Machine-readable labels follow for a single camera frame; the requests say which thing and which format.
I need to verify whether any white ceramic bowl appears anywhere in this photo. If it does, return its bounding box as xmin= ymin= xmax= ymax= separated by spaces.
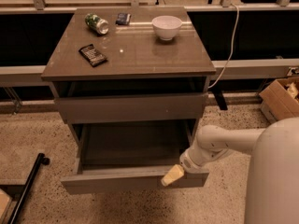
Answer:
xmin=151 ymin=15 xmax=182 ymax=41

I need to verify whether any dark blue snack packet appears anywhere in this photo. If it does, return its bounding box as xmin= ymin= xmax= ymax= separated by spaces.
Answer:
xmin=115 ymin=13 xmax=131 ymax=25

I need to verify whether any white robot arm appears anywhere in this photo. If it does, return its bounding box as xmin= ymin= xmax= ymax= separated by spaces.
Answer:
xmin=162 ymin=118 xmax=299 ymax=224

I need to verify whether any metal railing frame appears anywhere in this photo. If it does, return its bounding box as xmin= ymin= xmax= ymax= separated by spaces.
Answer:
xmin=0 ymin=0 xmax=299 ymax=16

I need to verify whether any grey top drawer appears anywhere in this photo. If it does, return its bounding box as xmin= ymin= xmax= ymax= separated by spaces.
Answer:
xmin=55 ymin=93 xmax=207 ymax=124

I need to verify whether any grey drawer cabinet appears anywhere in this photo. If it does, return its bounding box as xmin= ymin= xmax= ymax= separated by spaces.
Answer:
xmin=40 ymin=6 xmax=217 ymax=147

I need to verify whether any cardboard box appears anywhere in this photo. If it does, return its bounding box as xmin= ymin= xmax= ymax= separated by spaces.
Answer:
xmin=260 ymin=77 xmax=299 ymax=120

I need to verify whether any black snack packet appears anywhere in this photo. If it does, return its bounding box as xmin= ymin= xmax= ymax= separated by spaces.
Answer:
xmin=78 ymin=44 xmax=107 ymax=67

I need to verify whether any black metal leg with caster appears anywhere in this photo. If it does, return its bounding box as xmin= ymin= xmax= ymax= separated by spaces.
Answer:
xmin=7 ymin=153 xmax=50 ymax=224

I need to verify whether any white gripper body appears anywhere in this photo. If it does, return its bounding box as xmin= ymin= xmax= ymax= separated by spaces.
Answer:
xmin=179 ymin=146 xmax=217 ymax=174

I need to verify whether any green soda can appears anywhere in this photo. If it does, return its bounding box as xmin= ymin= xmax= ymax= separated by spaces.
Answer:
xmin=85 ymin=13 xmax=109 ymax=35

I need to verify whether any white cable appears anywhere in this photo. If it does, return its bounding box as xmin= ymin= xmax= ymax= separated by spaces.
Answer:
xmin=207 ymin=3 xmax=241 ymax=90

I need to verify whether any grey drawer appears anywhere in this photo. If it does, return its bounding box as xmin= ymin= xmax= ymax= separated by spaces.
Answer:
xmin=55 ymin=93 xmax=207 ymax=124
xmin=61 ymin=119 xmax=196 ymax=194

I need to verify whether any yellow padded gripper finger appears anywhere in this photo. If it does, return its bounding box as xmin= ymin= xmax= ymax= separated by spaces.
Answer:
xmin=161 ymin=164 xmax=184 ymax=187

